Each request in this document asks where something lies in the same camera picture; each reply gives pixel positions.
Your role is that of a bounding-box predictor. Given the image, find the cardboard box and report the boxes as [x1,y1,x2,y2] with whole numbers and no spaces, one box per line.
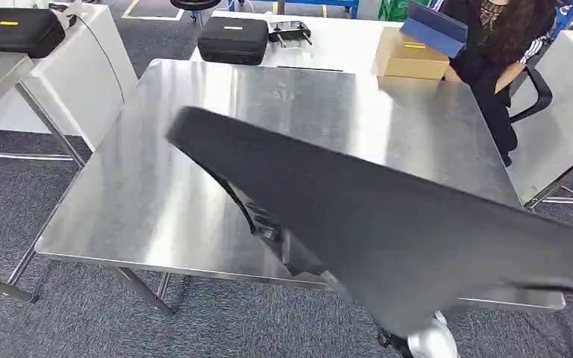
[375,27,451,81]

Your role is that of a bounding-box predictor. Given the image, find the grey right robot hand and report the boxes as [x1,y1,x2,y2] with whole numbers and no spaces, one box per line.
[249,200,354,302]

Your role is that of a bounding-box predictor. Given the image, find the white table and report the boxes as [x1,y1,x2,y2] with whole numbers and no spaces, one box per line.
[190,10,406,81]
[0,2,139,152]

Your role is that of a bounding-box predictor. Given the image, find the black office chair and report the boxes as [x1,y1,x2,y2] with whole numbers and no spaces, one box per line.
[506,42,554,125]

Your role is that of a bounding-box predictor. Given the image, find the blue folder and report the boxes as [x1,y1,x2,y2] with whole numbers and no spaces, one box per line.
[398,1,469,59]

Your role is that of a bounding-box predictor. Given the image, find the green crate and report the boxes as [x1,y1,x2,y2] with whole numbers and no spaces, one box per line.
[377,0,412,22]

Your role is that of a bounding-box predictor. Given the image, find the black plastic car panel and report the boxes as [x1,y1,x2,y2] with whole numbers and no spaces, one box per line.
[165,104,573,342]

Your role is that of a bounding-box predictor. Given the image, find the black remote controller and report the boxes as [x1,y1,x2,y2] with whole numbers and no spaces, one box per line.
[268,20,313,49]

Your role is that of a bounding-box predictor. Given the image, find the black case with yellow label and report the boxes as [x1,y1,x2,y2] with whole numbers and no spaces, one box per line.
[0,7,67,60]

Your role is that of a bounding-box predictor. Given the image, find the person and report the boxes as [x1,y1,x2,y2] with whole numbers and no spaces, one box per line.
[434,0,560,168]

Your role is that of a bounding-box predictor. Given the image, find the black case with white label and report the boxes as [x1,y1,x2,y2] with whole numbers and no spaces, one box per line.
[197,16,270,66]

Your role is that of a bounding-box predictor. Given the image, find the thin black table cable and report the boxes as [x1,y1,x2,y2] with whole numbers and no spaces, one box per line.
[70,13,128,106]

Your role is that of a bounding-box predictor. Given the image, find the black round stool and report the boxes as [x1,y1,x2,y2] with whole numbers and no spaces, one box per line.
[169,0,222,31]

